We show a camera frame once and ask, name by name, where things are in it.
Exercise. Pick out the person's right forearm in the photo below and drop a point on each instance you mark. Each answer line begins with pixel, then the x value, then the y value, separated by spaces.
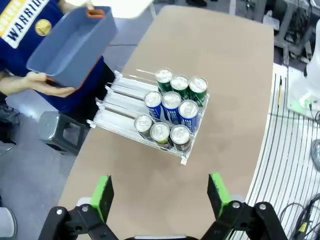
pixel 12 83

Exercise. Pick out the person's right hand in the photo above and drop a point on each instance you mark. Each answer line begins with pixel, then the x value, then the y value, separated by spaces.
pixel 37 81

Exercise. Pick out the blue beverage can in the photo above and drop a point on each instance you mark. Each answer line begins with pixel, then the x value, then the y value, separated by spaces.
pixel 171 102
pixel 153 101
pixel 188 112

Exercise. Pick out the person's left hand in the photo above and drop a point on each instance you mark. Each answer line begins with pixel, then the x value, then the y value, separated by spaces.
pixel 75 3

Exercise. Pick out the aluminium frame rack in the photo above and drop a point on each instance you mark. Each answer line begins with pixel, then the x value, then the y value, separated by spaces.
pixel 292 30

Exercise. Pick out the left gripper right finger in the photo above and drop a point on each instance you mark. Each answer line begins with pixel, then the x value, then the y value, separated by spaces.
pixel 220 197

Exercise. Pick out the person in blue Warriors shirt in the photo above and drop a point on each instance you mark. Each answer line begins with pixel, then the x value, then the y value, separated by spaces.
pixel 17 37

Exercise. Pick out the white plastic bag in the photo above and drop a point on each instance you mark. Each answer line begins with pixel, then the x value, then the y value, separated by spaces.
pixel 271 20

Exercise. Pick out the clear white can dispenser rack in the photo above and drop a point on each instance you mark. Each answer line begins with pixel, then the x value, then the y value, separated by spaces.
pixel 120 100

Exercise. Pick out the white cylindrical object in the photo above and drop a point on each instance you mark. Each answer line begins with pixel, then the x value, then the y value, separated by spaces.
pixel 7 222

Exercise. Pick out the white slatted platform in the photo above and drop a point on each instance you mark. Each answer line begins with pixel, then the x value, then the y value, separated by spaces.
pixel 280 150

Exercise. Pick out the green beverage can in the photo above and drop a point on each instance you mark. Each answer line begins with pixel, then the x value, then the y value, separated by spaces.
pixel 163 76
pixel 198 87
pixel 179 83

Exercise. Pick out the grey plastic stool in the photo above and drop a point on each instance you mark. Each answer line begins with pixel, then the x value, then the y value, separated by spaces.
pixel 62 130

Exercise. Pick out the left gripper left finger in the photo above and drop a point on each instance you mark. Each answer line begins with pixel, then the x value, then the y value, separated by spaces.
pixel 100 200

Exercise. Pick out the black Pepsi can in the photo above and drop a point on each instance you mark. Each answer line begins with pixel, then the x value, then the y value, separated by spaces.
pixel 180 136
pixel 143 123
pixel 160 132

